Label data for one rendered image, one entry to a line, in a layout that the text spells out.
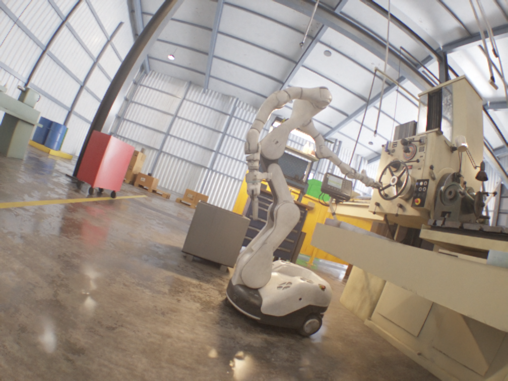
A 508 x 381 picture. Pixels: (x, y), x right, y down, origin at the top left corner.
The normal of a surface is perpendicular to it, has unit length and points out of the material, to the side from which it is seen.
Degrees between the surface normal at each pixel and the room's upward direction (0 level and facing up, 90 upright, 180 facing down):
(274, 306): 90
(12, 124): 90
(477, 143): 90
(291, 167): 90
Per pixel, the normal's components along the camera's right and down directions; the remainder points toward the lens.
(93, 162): -0.11, -0.11
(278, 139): 0.19, -0.01
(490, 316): -0.92, -0.34
